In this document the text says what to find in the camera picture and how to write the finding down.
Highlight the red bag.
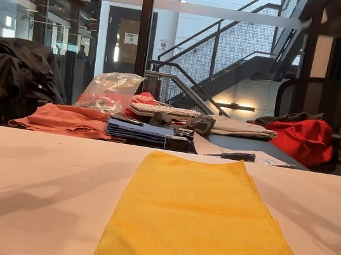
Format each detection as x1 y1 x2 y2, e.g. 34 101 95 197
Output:
249 110 339 171

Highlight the black office chair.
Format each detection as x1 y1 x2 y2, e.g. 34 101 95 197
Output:
266 71 341 174

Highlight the black jacket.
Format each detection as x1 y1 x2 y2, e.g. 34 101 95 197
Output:
0 35 76 134

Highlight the yellow microfiber towel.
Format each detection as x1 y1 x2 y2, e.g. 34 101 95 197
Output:
90 140 341 255

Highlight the white keyboard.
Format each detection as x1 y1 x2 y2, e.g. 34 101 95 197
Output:
126 100 203 126

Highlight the blue folder stack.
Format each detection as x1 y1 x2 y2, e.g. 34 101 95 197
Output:
104 115 198 148

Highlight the beige folded cloth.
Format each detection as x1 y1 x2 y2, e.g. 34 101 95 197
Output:
208 113 279 144

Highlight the grey crumpled plastic bag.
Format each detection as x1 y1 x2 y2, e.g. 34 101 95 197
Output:
191 112 217 137

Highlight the red cloth white print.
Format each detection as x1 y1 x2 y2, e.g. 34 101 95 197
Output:
76 81 161 123

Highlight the clear plastic bag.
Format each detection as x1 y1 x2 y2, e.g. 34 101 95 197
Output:
73 65 147 120

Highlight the orange shirt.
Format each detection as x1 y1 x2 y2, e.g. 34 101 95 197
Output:
7 96 131 145

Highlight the small clear screw bag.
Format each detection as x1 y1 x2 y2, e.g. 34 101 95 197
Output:
260 158 291 169

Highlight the black framed door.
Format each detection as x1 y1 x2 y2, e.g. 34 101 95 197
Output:
100 5 159 80

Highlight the white lined paper sheet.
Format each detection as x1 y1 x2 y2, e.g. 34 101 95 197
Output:
191 133 302 169

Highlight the dark crumpled plastic bag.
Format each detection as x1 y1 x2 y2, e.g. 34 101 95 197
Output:
148 108 173 128

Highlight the wall light bar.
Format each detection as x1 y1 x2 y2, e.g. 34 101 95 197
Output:
217 100 256 114

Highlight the small black box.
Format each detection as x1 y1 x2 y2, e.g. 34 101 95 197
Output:
163 134 190 153

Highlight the dark desk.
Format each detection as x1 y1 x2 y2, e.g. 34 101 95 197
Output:
6 95 316 172

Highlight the white QR sign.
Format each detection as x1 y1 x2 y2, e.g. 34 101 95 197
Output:
124 32 140 46

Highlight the person in background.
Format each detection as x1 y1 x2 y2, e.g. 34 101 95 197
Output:
76 43 88 58

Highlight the black metal staircase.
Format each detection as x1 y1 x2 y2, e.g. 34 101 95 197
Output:
140 0 316 128

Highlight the blue black screwdriver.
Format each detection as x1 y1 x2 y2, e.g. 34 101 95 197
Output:
204 146 257 163

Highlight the dark grey garment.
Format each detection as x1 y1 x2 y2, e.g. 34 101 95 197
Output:
254 102 327 135

